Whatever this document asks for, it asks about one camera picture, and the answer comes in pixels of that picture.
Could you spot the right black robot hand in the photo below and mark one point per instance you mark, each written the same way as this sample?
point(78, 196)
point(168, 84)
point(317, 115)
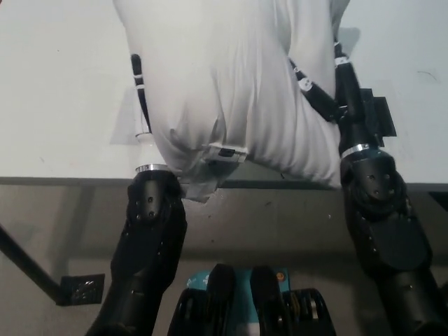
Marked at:
point(351, 105)

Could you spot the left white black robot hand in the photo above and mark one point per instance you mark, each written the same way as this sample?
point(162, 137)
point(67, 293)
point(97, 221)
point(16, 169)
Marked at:
point(148, 154)

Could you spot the white square pillow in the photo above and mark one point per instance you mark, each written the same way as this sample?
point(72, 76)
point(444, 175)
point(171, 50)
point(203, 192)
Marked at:
point(238, 87)

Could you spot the black tape patch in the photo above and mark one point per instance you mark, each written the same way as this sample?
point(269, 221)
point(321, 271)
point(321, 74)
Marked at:
point(383, 115)

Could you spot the grey tape patch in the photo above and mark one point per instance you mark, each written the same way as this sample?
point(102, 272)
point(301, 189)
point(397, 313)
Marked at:
point(126, 126)

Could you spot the black table foot plate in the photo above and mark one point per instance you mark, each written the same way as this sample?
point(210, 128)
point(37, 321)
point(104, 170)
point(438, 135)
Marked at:
point(84, 290)

